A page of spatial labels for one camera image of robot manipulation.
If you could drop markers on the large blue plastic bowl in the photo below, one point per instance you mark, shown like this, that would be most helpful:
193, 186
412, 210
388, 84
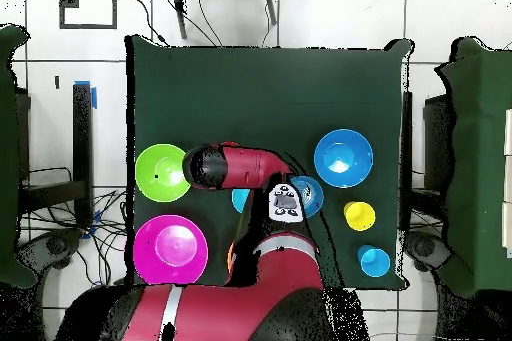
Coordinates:
343, 158

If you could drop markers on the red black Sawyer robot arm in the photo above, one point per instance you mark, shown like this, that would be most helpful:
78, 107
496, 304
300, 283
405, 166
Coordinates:
248, 165

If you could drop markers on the white boxes stack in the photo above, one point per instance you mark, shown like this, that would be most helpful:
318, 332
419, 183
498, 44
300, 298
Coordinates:
508, 133

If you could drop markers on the small cyan plastic bowl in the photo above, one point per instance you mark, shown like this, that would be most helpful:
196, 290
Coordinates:
239, 200

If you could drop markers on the medium translucent blue bowl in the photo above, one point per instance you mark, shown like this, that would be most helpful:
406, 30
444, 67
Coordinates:
314, 197

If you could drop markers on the dark green tablecloth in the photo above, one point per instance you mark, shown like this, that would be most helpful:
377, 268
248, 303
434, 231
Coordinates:
260, 97

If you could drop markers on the orange plastic bowl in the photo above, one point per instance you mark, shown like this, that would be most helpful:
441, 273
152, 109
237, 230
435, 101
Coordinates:
230, 257

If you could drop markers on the lime green plastic bowl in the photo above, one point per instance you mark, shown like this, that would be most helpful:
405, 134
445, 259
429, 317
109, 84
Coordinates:
156, 181

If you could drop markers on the magenta pink plastic bowl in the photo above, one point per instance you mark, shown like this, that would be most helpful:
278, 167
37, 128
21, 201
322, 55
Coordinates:
172, 245

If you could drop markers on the yellow plastic cup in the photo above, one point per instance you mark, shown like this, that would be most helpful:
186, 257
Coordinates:
360, 216

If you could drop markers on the light blue plastic cup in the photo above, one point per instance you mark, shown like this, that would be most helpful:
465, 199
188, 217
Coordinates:
375, 263

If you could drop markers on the blue tape strip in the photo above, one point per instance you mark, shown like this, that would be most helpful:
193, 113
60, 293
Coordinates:
94, 97

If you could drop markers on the green cloth covered side table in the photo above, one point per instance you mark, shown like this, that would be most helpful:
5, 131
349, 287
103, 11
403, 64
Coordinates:
8, 157
480, 77

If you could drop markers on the black metal table frame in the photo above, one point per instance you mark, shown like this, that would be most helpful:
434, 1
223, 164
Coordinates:
407, 137
82, 137

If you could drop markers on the gray pedestal foot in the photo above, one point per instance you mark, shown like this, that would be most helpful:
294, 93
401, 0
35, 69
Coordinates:
56, 245
426, 247

